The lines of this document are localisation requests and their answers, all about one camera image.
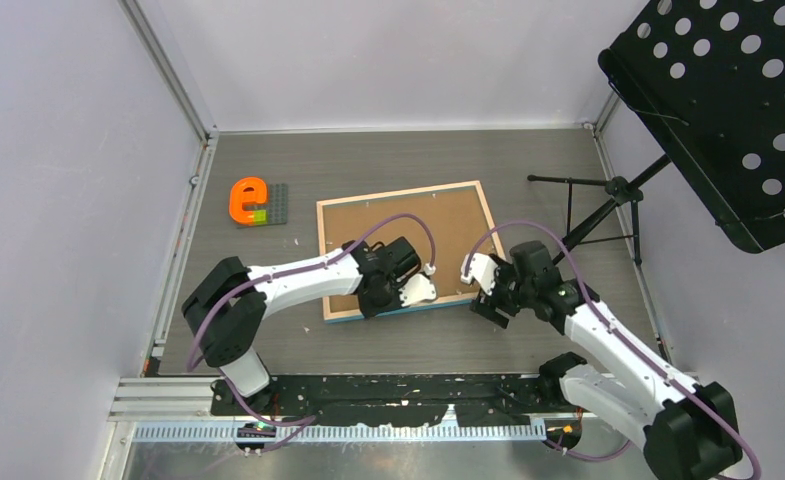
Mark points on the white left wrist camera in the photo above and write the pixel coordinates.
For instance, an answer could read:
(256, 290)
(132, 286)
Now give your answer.
(420, 288)

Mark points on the grey building block plate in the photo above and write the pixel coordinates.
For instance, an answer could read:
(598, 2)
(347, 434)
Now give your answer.
(277, 208)

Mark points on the brown backing board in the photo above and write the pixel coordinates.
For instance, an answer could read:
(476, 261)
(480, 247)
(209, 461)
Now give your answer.
(457, 215)

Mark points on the light wooden picture frame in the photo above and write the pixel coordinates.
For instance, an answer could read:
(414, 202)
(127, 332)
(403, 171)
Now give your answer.
(402, 251)

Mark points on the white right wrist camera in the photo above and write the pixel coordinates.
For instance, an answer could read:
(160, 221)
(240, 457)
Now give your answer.
(479, 269)

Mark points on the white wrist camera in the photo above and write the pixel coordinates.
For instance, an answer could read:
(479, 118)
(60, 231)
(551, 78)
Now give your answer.
(479, 269)
(420, 288)

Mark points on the orange horseshoe toy block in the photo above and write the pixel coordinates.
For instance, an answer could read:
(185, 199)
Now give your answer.
(248, 200)

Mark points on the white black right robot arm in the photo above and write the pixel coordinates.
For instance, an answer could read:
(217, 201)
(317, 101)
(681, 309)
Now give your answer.
(685, 430)

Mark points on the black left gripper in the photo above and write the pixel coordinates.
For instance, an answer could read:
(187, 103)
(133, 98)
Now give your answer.
(370, 310)

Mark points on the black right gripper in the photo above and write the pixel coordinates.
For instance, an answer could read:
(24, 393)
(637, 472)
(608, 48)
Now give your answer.
(504, 269)

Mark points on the black music stand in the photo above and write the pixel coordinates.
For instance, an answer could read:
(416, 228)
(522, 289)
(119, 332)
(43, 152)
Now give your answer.
(707, 81)

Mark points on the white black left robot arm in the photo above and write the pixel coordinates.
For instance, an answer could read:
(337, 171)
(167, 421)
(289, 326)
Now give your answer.
(225, 311)

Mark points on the aluminium front rail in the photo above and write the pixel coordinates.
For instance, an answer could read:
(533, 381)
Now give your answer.
(177, 409)

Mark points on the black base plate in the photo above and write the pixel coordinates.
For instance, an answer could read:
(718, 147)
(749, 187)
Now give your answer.
(412, 400)

